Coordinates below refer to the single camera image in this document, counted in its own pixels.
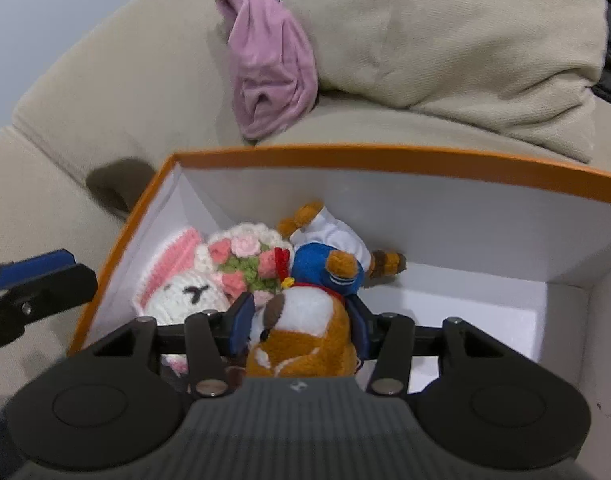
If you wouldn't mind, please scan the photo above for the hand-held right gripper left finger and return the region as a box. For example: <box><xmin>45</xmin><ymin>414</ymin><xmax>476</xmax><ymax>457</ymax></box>
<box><xmin>92</xmin><ymin>291</ymin><xmax>257</xmax><ymax>397</ymax></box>

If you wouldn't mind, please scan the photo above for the white crochet bunny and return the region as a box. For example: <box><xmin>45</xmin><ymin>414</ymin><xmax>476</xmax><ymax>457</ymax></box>
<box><xmin>132</xmin><ymin>226</ymin><xmax>236</xmax><ymax>378</ymax></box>

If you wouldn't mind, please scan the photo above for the pink cloth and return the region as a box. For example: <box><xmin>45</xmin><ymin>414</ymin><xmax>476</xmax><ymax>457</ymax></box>
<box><xmin>214</xmin><ymin>0</ymin><xmax>320</xmax><ymax>142</ymax></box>

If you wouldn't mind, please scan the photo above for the orange cardboard box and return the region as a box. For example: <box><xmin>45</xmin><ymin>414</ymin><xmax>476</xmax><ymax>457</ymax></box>
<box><xmin>66</xmin><ymin>144</ymin><xmax>611</xmax><ymax>418</ymax></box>

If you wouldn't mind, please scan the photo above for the beige cushion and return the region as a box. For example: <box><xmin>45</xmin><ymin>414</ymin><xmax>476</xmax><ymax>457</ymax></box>
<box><xmin>280</xmin><ymin>0</ymin><xmax>609</xmax><ymax>165</ymax></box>

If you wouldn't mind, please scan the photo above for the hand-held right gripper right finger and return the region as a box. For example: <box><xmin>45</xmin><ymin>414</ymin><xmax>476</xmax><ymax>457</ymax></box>
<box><xmin>348</xmin><ymin>297</ymin><xmax>517</xmax><ymax>396</ymax></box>

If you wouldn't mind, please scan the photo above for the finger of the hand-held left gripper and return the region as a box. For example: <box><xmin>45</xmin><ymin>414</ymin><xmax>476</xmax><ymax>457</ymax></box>
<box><xmin>0</xmin><ymin>264</ymin><xmax>98</xmax><ymax>323</ymax></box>
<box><xmin>0</xmin><ymin>249</ymin><xmax>77</xmax><ymax>291</ymax></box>

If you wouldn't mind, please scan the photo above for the crochet flower bouquet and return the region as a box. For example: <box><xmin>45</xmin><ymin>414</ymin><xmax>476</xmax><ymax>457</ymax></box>
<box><xmin>196</xmin><ymin>221</ymin><xmax>295</xmax><ymax>307</ymax></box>

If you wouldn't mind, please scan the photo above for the beige sofa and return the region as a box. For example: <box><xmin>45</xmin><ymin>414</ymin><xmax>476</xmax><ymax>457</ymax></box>
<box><xmin>0</xmin><ymin>0</ymin><xmax>611</xmax><ymax>391</ymax></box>

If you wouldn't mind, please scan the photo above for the person's left brown sock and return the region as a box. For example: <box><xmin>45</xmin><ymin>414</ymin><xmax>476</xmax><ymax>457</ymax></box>
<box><xmin>84</xmin><ymin>157</ymin><xmax>157</xmax><ymax>218</ymax></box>

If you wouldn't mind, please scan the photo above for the brown plush bear sailor outfit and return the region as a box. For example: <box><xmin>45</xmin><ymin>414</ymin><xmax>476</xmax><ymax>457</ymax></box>
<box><xmin>244</xmin><ymin>201</ymin><xmax>409</xmax><ymax>379</ymax></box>

